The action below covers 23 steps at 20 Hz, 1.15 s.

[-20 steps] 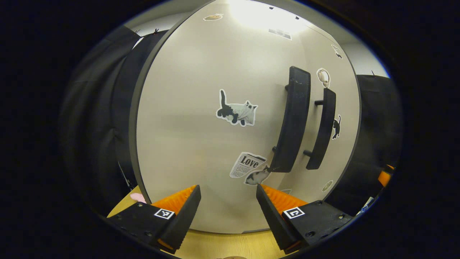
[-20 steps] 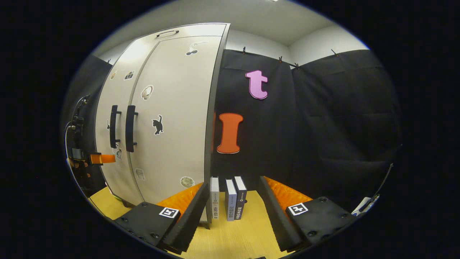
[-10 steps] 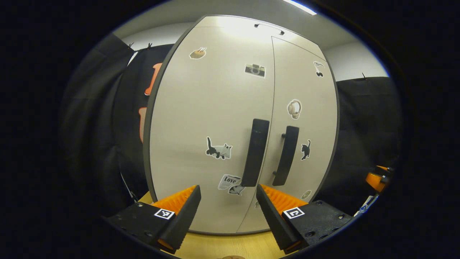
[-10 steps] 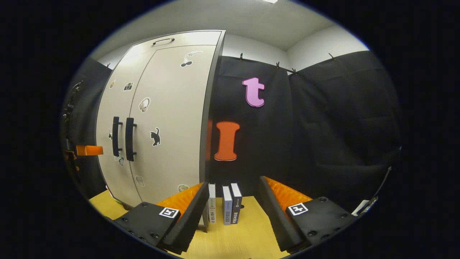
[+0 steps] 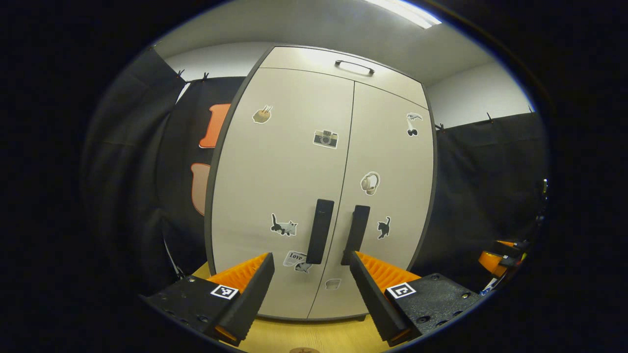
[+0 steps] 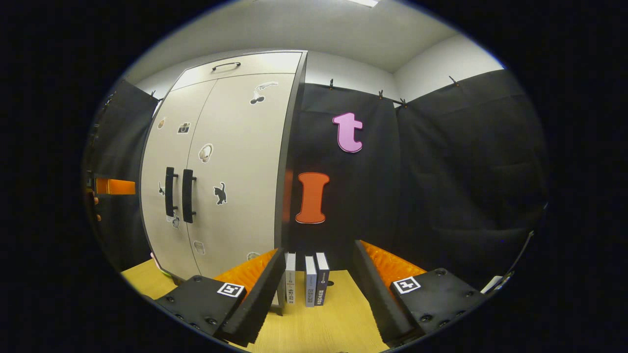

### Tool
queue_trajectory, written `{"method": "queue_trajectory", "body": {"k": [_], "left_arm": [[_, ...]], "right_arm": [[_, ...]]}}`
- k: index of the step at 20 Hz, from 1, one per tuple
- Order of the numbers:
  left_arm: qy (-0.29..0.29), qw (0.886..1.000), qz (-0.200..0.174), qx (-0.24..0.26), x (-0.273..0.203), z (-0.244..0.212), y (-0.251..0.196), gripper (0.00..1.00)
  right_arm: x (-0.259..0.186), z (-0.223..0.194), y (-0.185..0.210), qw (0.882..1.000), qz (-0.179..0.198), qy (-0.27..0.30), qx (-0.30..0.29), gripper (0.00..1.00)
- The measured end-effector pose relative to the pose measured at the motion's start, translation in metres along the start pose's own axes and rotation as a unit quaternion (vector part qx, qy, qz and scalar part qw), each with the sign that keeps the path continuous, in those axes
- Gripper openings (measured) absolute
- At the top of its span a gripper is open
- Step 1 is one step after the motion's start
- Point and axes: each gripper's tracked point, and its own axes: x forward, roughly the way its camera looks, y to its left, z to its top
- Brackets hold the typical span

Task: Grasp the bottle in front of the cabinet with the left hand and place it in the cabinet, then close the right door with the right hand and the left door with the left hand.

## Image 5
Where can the ceiling light panel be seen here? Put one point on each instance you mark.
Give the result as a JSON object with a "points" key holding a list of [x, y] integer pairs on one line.
{"points": [[407, 13]]}

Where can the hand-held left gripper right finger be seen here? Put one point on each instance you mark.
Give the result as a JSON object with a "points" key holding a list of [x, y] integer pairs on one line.
{"points": [[375, 304]]}

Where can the white cabinet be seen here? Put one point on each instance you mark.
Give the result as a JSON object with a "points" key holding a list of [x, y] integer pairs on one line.
{"points": [[208, 211]]}

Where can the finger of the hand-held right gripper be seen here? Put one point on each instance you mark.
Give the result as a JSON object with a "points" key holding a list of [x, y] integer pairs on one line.
{"points": [[490, 264], [510, 246]]}

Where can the cabinet door with camera sticker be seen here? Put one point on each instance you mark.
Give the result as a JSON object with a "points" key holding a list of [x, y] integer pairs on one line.
{"points": [[274, 171]]}

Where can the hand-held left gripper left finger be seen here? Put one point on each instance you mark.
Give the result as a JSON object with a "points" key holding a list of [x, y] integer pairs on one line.
{"points": [[250, 304]]}

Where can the white cabinet drawer front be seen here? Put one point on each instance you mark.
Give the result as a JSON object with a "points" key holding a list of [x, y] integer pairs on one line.
{"points": [[304, 59]]}

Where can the cabinet door with headphone sticker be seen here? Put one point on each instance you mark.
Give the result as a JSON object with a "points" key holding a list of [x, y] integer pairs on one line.
{"points": [[392, 162]]}

